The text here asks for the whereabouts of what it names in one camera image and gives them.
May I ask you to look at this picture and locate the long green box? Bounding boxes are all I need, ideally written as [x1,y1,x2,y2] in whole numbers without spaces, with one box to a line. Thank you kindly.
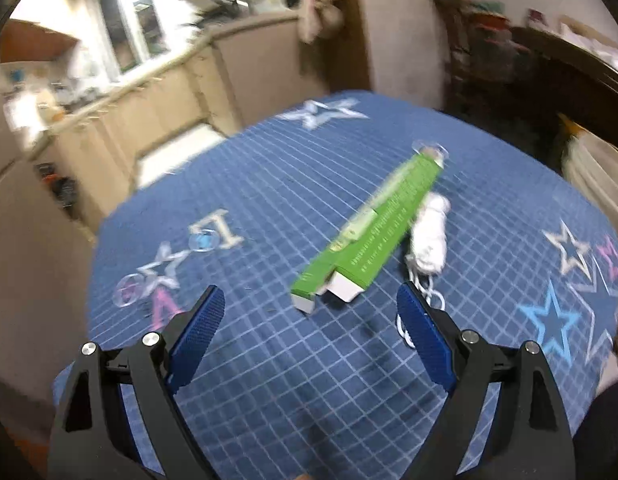
[291,146,446,314]

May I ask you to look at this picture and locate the hanging cloth bag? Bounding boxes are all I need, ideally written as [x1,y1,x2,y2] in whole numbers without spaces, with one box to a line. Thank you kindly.
[298,0,344,44]

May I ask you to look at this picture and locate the white plastic bucket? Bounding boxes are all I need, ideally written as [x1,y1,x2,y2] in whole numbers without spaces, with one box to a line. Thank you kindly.
[562,132,618,221]

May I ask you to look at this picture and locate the blue star tablecloth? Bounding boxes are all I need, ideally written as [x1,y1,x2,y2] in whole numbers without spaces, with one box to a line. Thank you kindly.
[87,91,618,479]

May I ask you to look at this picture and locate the beige refrigerator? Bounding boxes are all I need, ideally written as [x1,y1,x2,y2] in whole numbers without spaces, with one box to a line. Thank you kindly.
[0,64,98,411]

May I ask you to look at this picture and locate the kitchen window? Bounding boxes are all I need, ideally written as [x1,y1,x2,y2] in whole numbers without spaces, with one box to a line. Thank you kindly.
[94,0,169,79]

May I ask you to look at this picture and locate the dark wooden dining table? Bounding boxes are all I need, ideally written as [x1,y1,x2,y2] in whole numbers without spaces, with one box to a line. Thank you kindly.
[443,25,618,171]

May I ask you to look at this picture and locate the beige kitchen cabinets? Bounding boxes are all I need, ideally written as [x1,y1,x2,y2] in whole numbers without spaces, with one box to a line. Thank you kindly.
[31,12,327,230]

